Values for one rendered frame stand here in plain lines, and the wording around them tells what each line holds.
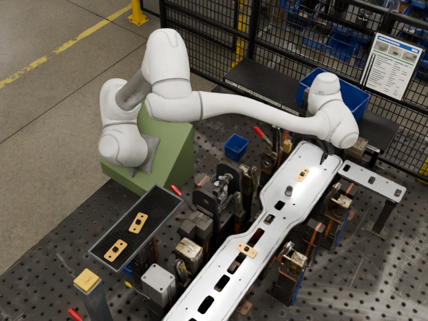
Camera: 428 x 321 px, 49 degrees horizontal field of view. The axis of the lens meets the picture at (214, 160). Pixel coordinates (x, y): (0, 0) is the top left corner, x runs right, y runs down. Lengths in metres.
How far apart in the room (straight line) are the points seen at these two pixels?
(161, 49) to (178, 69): 0.09
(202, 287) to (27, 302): 0.80
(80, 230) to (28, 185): 1.25
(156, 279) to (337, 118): 0.83
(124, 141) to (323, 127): 0.88
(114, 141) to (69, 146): 1.63
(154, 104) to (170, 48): 0.19
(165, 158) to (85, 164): 1.36
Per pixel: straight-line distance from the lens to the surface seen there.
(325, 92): 1.71
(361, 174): 2.18
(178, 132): 2.20
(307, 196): 2.04
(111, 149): 2.06
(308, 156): 2.18
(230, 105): 1.61
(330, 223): 2.12
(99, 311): 1.81
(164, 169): 2.22
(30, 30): 4.95
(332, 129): 1.62
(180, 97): 1.56
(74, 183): 3.41
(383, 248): 2.35
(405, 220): 2.49
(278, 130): 1.99
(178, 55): 1.59
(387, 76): 2.32
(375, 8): 2.19
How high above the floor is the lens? 2.59
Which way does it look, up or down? 49 degrees down
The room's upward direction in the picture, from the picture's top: 2 degrees clockwise
